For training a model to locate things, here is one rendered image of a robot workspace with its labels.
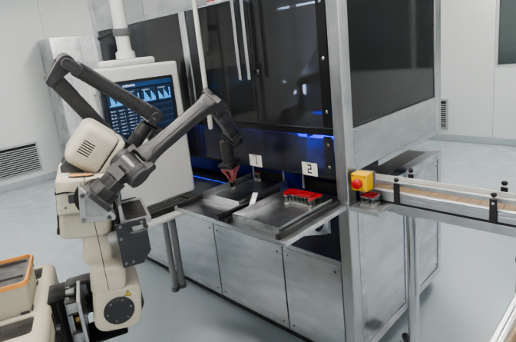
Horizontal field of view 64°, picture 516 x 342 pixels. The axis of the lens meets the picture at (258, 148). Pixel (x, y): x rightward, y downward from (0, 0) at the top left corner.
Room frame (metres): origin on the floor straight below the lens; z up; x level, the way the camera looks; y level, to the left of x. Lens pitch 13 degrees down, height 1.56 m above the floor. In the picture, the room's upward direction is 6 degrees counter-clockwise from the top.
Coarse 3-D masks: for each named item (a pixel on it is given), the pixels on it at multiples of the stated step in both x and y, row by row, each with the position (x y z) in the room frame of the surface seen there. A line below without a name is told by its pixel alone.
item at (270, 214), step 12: (252, 204) 1.68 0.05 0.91; (264, 204) 1.73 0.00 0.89; (276, 204) 1.73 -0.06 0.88; (288, 204) 1.72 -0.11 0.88; (324, 204) 1.62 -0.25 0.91; (240, 216) 1.57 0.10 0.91; (252, 216) 1.63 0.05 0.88; (264, 216) 1.62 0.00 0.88; (276, 216) 1.60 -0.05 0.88; (288, 216) 1.59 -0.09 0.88; (300, 216) 1.51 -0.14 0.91; (264, 228) 1.47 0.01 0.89; (276, 228) 1.42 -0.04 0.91
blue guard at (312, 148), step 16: (192, 128) 2.37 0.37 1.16; (208, 128) 2.26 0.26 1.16; (240, 128) 2.07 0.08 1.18; (192, 144) 2.39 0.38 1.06; (208, 144) 2.28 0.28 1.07; (240, 144) 2.08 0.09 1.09; (256, 144) 2.00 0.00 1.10; (272, 144) 1.93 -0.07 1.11; (288, 144) 1.85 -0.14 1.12; (304, 144) 1.79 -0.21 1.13; (320, 144) 1.72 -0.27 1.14; (240, 160) 2.09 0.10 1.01; (272, 160) 1.93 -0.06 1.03; (288, 160) 1.86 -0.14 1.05; (304, 160) 1.79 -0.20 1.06; (320, 160) 1.73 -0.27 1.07
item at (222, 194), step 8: (248, 176) 2.14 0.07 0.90; (224, 184) 2.02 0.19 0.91; (240, 184) 2.07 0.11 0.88; (248, 184) 2.06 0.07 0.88; (256, 184) 2.04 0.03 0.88; (264, 184) 2.03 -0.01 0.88; (272, 184) 2.02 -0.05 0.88; (280, 184) 1.94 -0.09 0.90; (208, 192) 1.94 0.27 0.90; (216, 192) 1.98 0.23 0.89; (224, 192) 1.98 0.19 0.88; (232, 192) 1.96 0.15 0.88; (240, 192) 1.95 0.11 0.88; (248, 192) 1.94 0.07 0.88; (256, 192) 1.92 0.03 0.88; (264, 192) 1.86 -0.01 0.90; (216, 200) 1.85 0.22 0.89; (224, 200) 1.81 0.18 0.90; (232, 200) 1.77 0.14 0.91; (240, 200) 1.75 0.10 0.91; (248, 200) 1.78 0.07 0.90
